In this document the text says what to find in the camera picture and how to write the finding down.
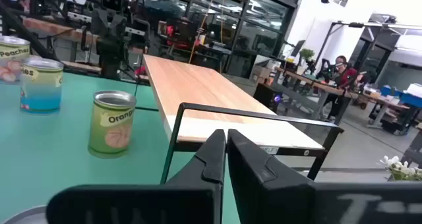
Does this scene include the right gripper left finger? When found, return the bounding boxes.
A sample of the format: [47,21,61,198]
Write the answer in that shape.
[45,128,228,224]

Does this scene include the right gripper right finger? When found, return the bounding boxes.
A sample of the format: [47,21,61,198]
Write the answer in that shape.
[227,128,422,224]

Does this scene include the green oranges can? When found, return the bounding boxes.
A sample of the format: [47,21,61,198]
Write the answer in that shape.
[87,90,137,159]

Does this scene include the apple can orange label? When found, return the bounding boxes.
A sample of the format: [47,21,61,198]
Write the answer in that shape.
[1,204,49,224]

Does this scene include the blue berries can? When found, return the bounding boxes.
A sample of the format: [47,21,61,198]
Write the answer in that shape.
[19,57,65,115]

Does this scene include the peaches can green label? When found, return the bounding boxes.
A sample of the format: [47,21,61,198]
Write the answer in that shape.
[0,35,32,84]

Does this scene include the black box purple light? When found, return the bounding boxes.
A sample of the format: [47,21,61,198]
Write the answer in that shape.
[253,82,284,113]

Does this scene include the wooden background table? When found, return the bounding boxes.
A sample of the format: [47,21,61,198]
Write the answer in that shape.
[275,67,363,123]

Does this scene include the cardboard boxes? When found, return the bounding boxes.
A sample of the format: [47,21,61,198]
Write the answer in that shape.
[250,64,274,85]

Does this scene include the person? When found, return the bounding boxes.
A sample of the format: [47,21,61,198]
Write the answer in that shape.
[324,55,363,119]

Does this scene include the green table mat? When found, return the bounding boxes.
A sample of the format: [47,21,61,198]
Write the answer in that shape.
[0,71,243,224]

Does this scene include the small background potted plant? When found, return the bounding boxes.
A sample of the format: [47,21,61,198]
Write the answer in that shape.
[298,48,316,67]

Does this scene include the black background monitor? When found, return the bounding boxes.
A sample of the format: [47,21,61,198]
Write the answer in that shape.
[289,39,306,59]

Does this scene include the blue storage bins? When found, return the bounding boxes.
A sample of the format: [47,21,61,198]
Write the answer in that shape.
[378,84,422,108]

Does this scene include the wooden workbench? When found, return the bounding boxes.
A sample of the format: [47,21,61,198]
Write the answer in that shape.
[21,16,100,43]

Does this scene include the orange hanging rope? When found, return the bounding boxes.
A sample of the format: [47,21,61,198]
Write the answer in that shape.
[188,0,228,65]

